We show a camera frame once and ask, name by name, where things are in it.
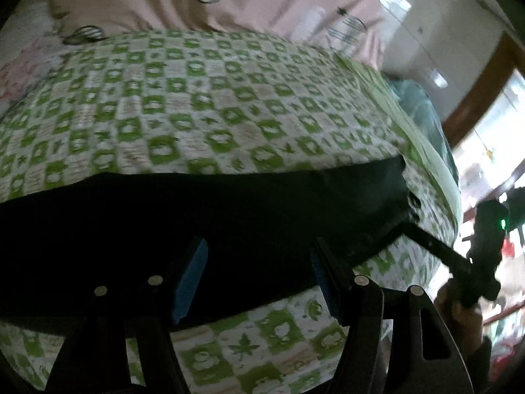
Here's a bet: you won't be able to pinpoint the person's right hand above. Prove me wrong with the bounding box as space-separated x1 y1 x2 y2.
434 278 484 359

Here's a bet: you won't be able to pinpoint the brown wooden door frame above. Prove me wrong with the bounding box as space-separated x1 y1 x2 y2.
442 32 524 148

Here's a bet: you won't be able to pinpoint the pink heart pattern quilt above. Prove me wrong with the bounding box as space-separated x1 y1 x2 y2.
50 0 384 69

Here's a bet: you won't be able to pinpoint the dark right sleeve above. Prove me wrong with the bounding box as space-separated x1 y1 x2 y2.
465 336 492 393

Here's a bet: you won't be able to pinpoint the light blue cloth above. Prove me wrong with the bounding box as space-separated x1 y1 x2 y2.
383 74 459 184

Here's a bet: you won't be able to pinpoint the floral ruffled pillow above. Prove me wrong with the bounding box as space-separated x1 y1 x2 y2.
1 0 76 116

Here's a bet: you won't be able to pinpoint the green white checkered bedsheet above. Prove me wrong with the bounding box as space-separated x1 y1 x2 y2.
1 31 461 393

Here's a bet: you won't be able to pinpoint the black pants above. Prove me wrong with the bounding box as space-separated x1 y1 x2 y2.
1 157 410 335

